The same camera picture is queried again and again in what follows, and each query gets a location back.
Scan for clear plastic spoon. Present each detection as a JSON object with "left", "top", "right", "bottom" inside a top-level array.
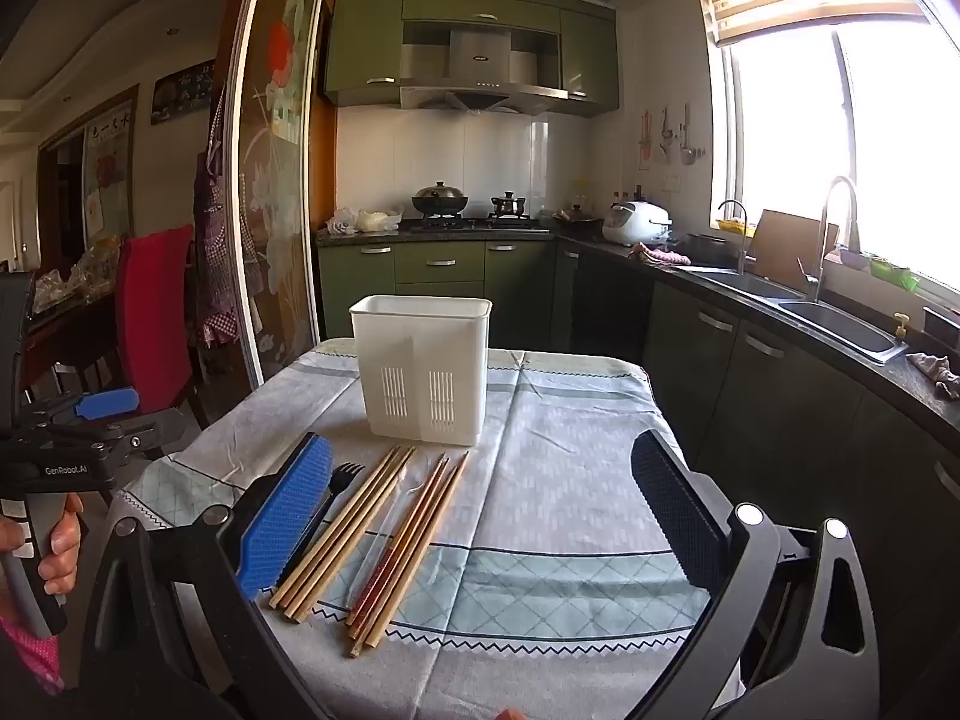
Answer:
[{"left": 352, "top": 465, "right": 421, "bottom": 608}]

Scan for light wall poster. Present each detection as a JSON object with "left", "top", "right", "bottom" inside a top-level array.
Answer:
[{"left": 80, "top": 103, "right": 137, "bottom": 242}]

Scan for green base cabinets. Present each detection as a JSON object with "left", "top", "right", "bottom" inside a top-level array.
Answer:
[{"left": 318, "top": 240, "right": 560, "bottom": 352}]

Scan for small steel faucet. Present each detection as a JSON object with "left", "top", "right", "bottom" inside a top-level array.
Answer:
[{"left": 717, "top": 199, "right": 752, "bottom": 276}]

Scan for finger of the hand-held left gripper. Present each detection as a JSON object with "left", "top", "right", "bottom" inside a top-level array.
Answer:
[
  {"left": 45, "top": 409, "right": 185, "bottom": 467},
  {"left": 22, "top": 387, "right": 141, "bottom": 433}
]

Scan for red chair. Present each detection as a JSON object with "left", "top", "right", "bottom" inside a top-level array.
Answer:
[{"left": 114, "top": 225, "right": 209, "bottom": 425}]

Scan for dark wall poster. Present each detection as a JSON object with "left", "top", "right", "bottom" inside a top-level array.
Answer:
[{"left": 150, "top": 60, "right": 219, "bottom": 126}]

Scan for cluttered dining table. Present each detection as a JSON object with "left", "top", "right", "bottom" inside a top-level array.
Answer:
[{"left": 22, "top": 236, "right": 125, "bottom": 391}]

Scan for steel double sink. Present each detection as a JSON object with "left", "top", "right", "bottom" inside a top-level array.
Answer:
[{"left": 675, "top": 262, "right": 913, "bottom": 370}]

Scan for green windowsill containers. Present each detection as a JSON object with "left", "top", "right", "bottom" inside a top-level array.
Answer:
[{"left": 840, "top": 246, "right": 921, "bottom": 295}]

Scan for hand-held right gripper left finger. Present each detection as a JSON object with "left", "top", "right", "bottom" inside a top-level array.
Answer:
[{"left": 81, "top": 433, "right": 335, "bottom": 720}]

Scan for grey dishcloth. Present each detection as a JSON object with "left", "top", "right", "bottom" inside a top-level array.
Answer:
[{"left": 905, "top": 350, "right": 960, "bottom": 401}]

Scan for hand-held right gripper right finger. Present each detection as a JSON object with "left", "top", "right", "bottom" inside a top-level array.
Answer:
[{"left": 622, "top": 430, "right": 880, "bottom": 720}]

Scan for green wall cabinets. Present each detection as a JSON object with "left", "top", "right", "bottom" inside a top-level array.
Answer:
[{"left": 323, "top": 0, "right": 622, "bottom": 118}]

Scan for pale patterned tablecloth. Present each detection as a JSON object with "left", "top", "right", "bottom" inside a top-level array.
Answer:
[{"left": 109, "top": 336, "right": 721, "bottom": 720}]

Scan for steel range hood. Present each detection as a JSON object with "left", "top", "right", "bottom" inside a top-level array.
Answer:
[{"left": 399, "top": 21, "right": 569, "bottom": 116}]

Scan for person's left hand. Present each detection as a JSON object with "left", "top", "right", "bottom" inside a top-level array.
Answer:
[{"left": 0, "top": 493, "right": 85, "bottom": 620}]

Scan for black plastic fork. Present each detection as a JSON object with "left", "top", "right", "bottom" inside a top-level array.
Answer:
[{"left": 292, "top": 463, "right": 366, "bottom": 567}]

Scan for floral glass sliding door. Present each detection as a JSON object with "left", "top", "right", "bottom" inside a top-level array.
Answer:
[{"left": 223, "top": 0, "right": 340, "bottom": 392}]

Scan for tall steel faucet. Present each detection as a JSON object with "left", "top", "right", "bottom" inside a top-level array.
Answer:
[{"left": 797, "top": 175, "right": 863, "bottom": 303}]

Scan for red checked cloth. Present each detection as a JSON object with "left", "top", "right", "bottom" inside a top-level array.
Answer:
[{"left": 628, "top": 241, "right": 692, "bottom": 268}]

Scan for dark kitchen countertop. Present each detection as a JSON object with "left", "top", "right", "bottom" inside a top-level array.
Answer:
[{"left": 315, "top": 216, "right": 960, "bottom": 437}]

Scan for white plastic bag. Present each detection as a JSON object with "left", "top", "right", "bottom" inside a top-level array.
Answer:
[{"left": 325, "top": 207, "right": 404, "bottom": 236}]

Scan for wooden cutting board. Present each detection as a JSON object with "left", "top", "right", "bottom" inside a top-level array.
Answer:
[{"left": 748, "top": 209, "right": 824, "bottom": 294}]

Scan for checked hanging apron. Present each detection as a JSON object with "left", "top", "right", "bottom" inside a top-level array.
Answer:
[{"left": 193, "top": 81, "right": 242, "bottom": 347}]

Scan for kitchen window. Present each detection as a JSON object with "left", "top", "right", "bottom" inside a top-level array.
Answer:
[{"left": 711, "top": 11, "right": 960, "bottom": 290}]

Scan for dark base cabinets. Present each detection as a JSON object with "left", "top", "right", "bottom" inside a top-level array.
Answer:
[{"left": 553, "top": 238, "right": 960, "bottom": 661}]

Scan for white rice cooker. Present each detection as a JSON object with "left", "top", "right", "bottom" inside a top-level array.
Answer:
[{"left": 602, "top": 199, "right": 673, "bottom": 248}]

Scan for hanging kitchen tools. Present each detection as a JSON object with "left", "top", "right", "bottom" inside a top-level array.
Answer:
[{"left": 637, "top": 105, "right": 707, "bottom": 167}]

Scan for gas stove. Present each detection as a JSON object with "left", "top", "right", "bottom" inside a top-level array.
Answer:
[{"left": 400, "top": 214, "right": 554, "bottom": 234}]

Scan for black box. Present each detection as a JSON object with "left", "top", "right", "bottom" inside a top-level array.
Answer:
[{"left": 922, "top": 304, "right": 960, "bottom": 355}]

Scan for white plastic utensil holder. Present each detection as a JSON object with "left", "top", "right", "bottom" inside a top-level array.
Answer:
[{"left": 349, "top": 295, "right": 494, "bottom": 447}]

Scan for black wok with lid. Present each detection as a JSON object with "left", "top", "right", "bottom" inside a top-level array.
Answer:
[{"left": 411, "top": 181, "right": 470, "bottom": 219}]

